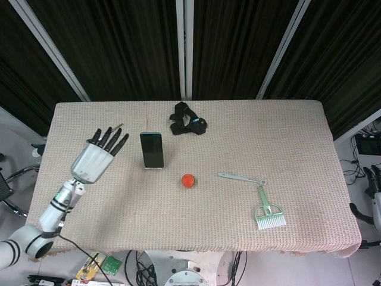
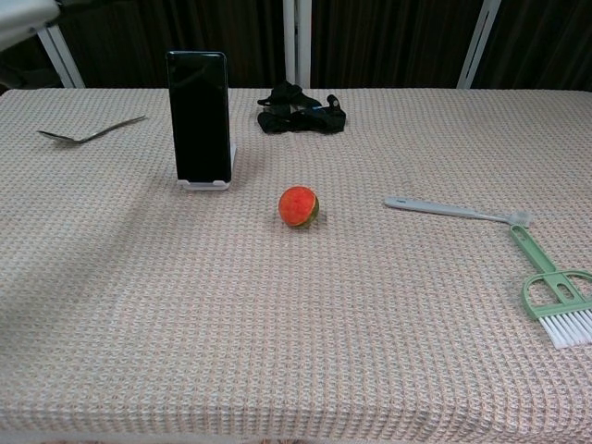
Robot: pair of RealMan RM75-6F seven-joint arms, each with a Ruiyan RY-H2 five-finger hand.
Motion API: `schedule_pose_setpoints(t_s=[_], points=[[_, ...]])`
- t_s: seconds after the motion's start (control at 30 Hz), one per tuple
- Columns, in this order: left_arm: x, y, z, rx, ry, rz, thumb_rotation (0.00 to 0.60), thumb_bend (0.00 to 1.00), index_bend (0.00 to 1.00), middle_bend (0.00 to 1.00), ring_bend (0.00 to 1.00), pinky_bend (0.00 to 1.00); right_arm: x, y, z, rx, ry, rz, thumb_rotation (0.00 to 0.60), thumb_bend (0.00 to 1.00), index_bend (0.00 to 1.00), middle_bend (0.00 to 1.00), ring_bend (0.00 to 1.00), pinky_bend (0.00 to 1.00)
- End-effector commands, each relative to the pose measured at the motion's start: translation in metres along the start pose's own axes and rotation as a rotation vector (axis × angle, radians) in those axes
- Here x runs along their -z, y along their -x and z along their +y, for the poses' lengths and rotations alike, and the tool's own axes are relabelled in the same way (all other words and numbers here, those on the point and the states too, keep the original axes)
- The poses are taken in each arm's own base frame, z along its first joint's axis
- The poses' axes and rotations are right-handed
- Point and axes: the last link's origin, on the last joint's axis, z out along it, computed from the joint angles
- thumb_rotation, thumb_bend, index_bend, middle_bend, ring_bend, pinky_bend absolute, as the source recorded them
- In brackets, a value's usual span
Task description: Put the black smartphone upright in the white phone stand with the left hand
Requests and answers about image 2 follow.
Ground black smartphone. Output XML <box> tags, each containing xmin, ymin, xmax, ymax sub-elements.
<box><xmin>166</xmin><ymin>50</ymin><xmax>232</xmax><ymax>182</ymax></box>

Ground white phone stand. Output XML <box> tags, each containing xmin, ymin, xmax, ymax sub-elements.
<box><xmin>177</xmin><ymin>142</ymin><xmax>239</xmax><ymax>191</ymax></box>

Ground orange red ball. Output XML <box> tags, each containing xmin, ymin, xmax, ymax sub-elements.
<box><xmin>277</xmin><ymin>185</ymin><xmax>320</xmax><ymax>228</ymax></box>

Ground beige woven tablecloth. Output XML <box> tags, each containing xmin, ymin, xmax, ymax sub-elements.
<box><xmin>0</xmin><ymin>87</ymin><xmax>592</xmax><ymax>444</ymax></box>

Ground metal spoon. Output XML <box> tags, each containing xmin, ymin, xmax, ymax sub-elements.
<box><xmin>36</xmin><ymin>115</ymin><xmax>148</xmax><ymax>145</ymax></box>

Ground green brush white bristles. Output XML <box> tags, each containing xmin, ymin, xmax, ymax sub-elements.
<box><xmin>510</xmin><ymin>225</ymin><xmax>592</xmax><ymax>350</ymax></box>

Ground black strap harness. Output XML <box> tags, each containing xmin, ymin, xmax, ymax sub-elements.
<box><xmin>256</xmin><ymin>80</ymin><xmax>347</xmax><ymax>136</ymax></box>

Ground white partition post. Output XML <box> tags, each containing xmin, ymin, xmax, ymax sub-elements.
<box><xmin>282</xmin><ymin>0</ymin><xmax>312</xmax><ymax>89</ymax></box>
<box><xmin>36</xmin><ymin>25</ymin><xmax>85</xmax><ymax>89</ymax></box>
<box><xmin>456</xmin><ymin>0</ymin><xmax>503</xmax><ymax>90</ymax></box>

